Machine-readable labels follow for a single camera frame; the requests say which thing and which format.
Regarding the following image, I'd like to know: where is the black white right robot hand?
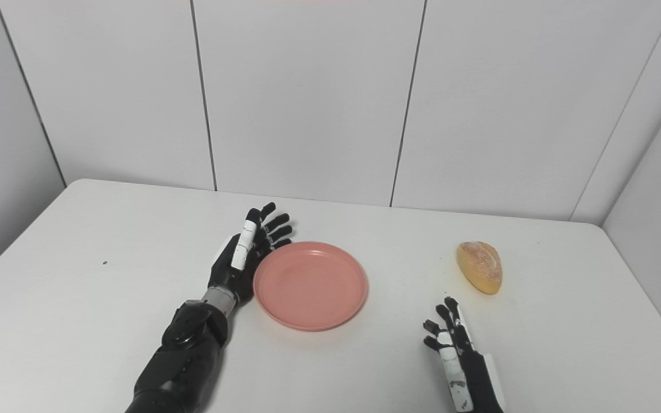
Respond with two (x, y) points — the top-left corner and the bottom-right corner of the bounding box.
(422, 297), (506, 413)

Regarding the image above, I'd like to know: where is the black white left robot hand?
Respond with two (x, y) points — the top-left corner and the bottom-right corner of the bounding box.
(207, 202), (294, 305)

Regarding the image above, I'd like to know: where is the pink round plate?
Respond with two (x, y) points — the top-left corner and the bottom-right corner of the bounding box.
(252, 241), (369, 332)

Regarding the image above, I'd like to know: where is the golden bread roll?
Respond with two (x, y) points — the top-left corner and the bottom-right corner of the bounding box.
(456, 241), (503, 295)

